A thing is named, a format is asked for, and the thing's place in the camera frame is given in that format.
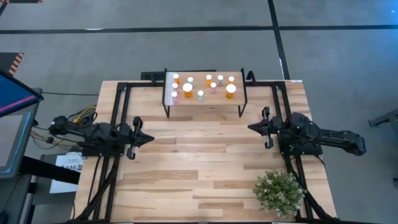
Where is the green potted plant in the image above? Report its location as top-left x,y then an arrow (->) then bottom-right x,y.
252,169 -> 307,218

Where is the monitor with blue screen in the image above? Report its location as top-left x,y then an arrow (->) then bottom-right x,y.
0,68 -> 44,118

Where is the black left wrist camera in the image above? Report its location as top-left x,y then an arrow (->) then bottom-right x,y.
119,123 -> 134,140

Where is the wooden shelf with black legs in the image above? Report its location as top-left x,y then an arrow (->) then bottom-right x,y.
161,68 -> 249,118

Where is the hazard striped floor mat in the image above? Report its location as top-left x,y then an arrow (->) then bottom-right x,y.
0,52 -> 25,77

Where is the black aluminium table frame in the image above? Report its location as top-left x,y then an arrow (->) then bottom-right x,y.
73,80 -> 336,223

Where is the thin black floor cable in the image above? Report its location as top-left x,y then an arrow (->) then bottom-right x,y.
42,91 -> 100,96

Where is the white paper sheet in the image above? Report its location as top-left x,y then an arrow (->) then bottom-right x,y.
49,151 -> 85,194

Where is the black power strip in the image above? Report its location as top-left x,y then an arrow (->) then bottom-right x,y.
140,71 -> 165,81

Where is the yellow cable bundle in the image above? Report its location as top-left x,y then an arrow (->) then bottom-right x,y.
29,105 -> 98,147

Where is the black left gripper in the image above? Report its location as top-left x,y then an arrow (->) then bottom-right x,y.
126,116 -> 155,161

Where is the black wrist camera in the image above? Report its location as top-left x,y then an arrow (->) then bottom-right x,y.
269,116 -> 282,133
119,123 -> 134,140

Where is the black furniture piece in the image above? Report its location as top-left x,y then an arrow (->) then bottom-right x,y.
368,108 -> 398,128

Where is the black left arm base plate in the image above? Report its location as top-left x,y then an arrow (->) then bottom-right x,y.
77,141 -> 125,157

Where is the grey equipment cart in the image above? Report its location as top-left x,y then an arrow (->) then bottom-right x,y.
0,154 -> 81,224

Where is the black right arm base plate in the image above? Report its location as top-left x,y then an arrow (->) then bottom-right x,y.
277,130 -> 324,157

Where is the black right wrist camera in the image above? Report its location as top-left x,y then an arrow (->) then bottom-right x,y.
269,116 -> 282,133

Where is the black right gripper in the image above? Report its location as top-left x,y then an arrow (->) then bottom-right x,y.
248,106 -> 282,149

